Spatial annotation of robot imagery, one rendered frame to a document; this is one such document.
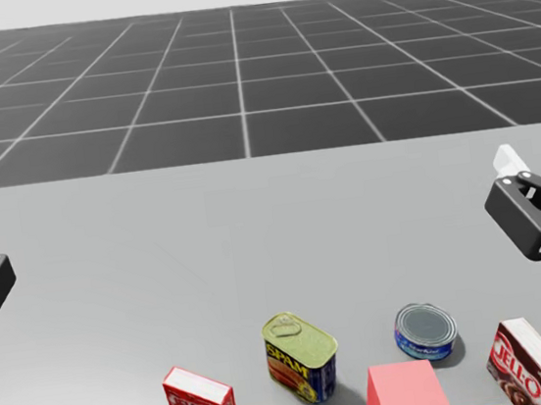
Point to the pink cube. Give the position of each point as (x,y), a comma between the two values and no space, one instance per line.
(405,393)

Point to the red and white carton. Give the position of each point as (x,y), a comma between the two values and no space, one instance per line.
(199,404)

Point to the green and blue rectangular can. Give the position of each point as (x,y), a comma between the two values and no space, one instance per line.
(299,357)

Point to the blue flat can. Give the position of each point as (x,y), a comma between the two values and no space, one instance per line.
(425,331)

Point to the dark red carton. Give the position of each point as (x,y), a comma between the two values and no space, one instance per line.
(532,363)

